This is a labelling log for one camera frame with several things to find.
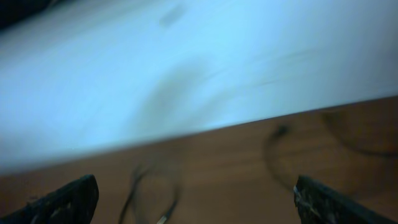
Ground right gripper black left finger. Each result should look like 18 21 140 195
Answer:
1 174 99 224

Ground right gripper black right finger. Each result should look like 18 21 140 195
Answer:
294 175 397 224

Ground long black usb cable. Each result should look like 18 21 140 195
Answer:
262 110 398 192

